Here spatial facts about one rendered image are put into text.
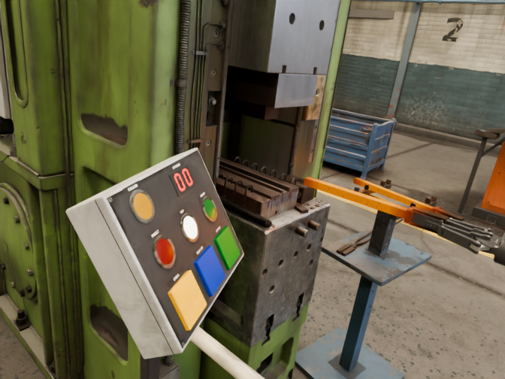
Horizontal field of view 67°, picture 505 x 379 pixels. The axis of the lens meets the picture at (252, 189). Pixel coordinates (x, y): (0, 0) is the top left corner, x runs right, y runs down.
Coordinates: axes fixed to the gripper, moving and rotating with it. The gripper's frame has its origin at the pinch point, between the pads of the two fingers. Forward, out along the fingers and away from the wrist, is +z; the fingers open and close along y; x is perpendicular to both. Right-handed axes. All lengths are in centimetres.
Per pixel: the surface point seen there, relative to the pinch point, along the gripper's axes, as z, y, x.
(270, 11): 46, -17, 44
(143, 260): 22, -69, 4
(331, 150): 206, 339, -82
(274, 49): 44, -16, 36
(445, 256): 24, 219, -107
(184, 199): 32, -54, 7
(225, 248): 27, -46, -5
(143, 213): 27, -67, 9
